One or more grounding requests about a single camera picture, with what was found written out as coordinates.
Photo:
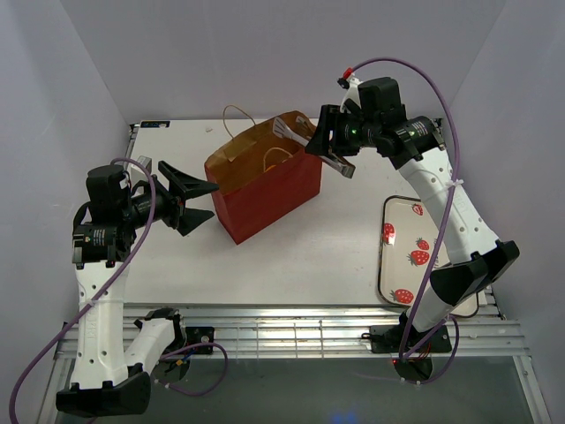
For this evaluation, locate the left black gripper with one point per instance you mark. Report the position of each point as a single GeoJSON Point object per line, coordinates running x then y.
{"type": "Point", "coordinates": [191, 218]}

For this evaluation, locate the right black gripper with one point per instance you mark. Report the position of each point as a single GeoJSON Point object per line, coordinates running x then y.
{"type": "Point", "coordinates": [330, 119]}

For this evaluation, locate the silver metal tongs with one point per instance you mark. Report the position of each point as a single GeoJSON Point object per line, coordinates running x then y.
{"type": "Point", "coordinates": [316, 146]}

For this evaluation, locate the red paper bag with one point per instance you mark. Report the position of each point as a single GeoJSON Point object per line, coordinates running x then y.
{"type": "Point", "coordinates": [248, 199]}

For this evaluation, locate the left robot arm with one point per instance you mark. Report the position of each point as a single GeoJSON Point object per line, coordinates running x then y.
{"type": "Point", "coordinates": [110, 379]}

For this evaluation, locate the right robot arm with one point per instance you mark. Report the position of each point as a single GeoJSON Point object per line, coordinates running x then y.
{"type": "Point", "coordinates": [372, 115]}

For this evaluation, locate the left blue table label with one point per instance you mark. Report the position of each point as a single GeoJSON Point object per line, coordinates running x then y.
{"type": "Point", "coordinates": [154, 124]}

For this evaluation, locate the strawberry pattern tray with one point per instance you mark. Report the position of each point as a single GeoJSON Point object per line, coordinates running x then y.
{"type": "Point", "coordinates": [408, 236]}

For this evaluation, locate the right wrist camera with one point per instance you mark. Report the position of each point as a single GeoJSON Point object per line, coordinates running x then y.
{"type": "Point", "coordinates": [349, 82]}

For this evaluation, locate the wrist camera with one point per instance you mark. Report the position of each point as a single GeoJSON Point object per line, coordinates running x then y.
{"type": "Point", "coordinates": [137, 173]}
{"type": "Point", "coordinates": [349, 82]}

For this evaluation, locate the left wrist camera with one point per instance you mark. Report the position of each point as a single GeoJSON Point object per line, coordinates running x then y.
{"type": "Point", "coordinates": [137, 173]}

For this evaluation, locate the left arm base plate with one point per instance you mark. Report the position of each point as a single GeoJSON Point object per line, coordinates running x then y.
{"type": "Point", "coordinates": [200, 335]}

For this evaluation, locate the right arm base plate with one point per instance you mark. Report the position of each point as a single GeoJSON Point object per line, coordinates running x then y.
{"type": "Point", "coordinates": [387, 339]}

